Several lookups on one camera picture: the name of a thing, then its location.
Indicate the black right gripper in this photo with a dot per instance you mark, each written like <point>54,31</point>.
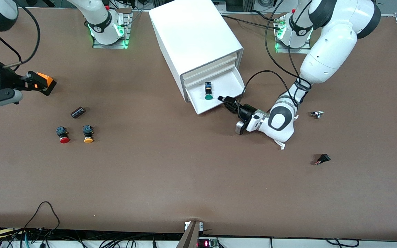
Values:
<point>8,83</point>

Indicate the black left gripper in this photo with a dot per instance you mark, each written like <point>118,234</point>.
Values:
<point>245,111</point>

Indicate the white drawer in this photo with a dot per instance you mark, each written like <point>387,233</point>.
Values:
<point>226,86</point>
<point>209,73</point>
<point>209,66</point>

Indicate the green push button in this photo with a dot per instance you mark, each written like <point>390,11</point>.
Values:
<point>209,91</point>

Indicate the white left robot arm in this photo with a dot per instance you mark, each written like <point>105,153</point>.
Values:
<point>333,44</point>

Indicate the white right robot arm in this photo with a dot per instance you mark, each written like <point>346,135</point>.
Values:
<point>98,13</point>

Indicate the red push button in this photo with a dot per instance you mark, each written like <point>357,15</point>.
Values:
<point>64,136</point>

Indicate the yellow push button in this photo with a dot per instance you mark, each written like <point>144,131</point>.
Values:
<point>88,135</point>

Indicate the white drawer cabinet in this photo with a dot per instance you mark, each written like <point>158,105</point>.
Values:
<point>191,31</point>

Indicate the orange box with black base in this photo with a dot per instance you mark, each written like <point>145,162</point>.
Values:
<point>49,82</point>

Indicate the black cylindrical capacitor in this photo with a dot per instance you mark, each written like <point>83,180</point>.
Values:
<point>78,112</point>

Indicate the white curved plastic strip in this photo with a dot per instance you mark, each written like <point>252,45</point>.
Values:
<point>282,147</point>

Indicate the device with red display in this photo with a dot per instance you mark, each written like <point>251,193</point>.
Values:
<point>207,243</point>

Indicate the small metal toggle switch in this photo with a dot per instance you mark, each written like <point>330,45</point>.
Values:
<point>317,114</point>

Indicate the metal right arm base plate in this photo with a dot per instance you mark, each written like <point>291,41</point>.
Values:
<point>122,44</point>

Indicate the black rocker switch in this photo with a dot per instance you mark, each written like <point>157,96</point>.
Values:
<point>323,158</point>

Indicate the brown camera post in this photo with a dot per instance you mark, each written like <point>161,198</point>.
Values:
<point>190,237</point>

